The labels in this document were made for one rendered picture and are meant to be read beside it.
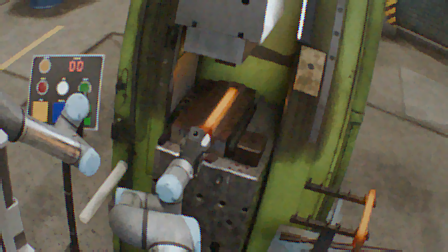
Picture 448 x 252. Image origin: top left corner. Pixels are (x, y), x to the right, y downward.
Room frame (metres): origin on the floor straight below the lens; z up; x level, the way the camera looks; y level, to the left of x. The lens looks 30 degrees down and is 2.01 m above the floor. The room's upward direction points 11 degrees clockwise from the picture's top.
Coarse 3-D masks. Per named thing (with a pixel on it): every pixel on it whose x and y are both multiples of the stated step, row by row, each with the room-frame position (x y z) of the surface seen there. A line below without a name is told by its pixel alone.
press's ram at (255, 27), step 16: (192, 0) 1.69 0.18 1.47; (208, 0) 1.68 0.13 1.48; (224, 0) 1.67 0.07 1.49; (240, 0) 1.66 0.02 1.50; (256, 0) 1.65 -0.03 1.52; (272, 0) 1.70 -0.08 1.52; (176, 16) 1.70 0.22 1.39; (192, 16) 1.68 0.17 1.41; (208, 16) 1.67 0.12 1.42; (224, 16) 1.66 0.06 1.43; (240, 16) 1.65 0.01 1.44; (256, 16) 1.64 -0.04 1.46; (272, 16) 1.77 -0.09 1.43; (224, 32) 1.66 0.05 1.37; (240, 32) 1.67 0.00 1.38; (256, 32) 1.64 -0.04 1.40
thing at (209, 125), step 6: (234, 90) 1.98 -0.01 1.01; (228, 96) 1.92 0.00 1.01; (222, 102) 1.86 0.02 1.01; (228, 102) 1.88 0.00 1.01; (216, 108) 1.81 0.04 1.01; (222, 108) 1.82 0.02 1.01; (216, 114) 1.77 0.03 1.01; (222, 114) 1.81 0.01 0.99; (210, 120) 1.72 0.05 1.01; (216, 120) 1.73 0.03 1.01; (204, 126) 1.66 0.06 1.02; (210, 126) 1.68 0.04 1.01; (210, 132) 1.65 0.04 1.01
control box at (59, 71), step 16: (32, 64) 1.62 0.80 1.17; (64, 64) 1.66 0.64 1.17; (80, 64) 1.68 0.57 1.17; (96, 64) 1.69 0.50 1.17; (32, 80) 1.59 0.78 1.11; (48, 80) 1.61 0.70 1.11; (64, 80) 1.63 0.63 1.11; (80, 80) 1.65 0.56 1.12; (96, 80) 1.67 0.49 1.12; (32, 96) 1.56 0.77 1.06; (48, 96) 1.58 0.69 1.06; (64, 96) 1.60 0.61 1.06; (96, 96) 1.64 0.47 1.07; (32, 112) 1.53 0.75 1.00; (48, 112) 1.56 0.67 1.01; (96, 112) 1.61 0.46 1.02; (96, 128) 1.59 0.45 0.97
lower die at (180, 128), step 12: (204, 84) 2.04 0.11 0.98; (216, 84) 2.05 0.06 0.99; (228, 84) 2.06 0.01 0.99; (240, 84) 2.06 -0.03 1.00; (204, 96) 1.94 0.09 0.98; (216, 96) 1.94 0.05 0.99; (240, 96) 1.97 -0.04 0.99; (252, 96) 1.99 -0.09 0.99; (192, 108) 1.83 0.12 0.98; (204, 108) 1.83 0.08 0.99; (228, 108) 1.85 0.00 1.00; (240, 108) 1.88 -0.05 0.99; (180, 120) 1.73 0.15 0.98; (192, 120) 1.73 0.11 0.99; (204, 120) 1.73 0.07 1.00; (228, 120) 1.77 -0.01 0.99; (180, 132) 1.68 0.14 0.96; (216, 132) 1.68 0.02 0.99; (228, 132) 1.69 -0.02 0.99; (216, 144) 1.65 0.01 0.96
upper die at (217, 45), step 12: (192, 36) 1.68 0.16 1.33; (204, 36) 1.67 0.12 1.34; (216, 36) 1.67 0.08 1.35; (228, 36) 1.66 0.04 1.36; (240, 36) 1.67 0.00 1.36; (192, 48) 1.68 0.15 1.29; (204, 48) 1.67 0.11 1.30; (216, 48) 1.66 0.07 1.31; (228, 48) 1.66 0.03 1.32; (240, 48) 1.65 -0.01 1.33; (252, 48) 1.79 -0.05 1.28; (228, 60) 1.66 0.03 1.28; (240, 60) 1.65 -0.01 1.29
